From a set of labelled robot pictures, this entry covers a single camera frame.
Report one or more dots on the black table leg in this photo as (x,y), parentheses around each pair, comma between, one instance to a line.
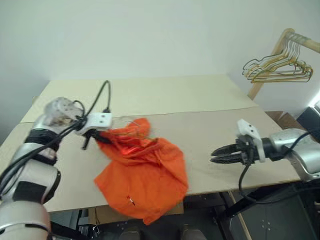
(240,206)

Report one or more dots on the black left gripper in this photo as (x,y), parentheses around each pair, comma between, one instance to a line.
(93,135)

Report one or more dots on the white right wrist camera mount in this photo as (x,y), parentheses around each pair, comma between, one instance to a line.
(250,130)

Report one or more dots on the orange shorts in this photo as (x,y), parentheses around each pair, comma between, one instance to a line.
(145,180)

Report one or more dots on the small cardboard sheet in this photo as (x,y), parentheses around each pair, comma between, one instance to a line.
(175,95)

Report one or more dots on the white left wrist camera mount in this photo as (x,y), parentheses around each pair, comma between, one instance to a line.
(100,121)

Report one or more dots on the dark rounded shape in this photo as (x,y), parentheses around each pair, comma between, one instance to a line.
(130,233)
(190,232)

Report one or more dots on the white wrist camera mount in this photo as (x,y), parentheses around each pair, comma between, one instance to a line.
(100,121)
(250,130)

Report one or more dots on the large cardboard sheet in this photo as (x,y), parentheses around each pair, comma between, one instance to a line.
(212,130)

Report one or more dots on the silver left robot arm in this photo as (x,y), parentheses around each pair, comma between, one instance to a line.
(25,217)

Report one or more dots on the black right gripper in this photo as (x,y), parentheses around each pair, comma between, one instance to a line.
(243,150)

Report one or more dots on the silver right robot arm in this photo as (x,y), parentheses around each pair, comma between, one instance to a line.
(305,155)

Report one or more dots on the black metal base plate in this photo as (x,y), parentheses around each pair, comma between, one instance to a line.
(275,220)

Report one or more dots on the wooden clothes rack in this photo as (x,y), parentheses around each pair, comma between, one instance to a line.
(257,87)

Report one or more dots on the black box-shaped object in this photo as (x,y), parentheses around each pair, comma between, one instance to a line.
(308,120)

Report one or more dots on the thin wooden stick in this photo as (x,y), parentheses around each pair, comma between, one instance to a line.
(243,225)

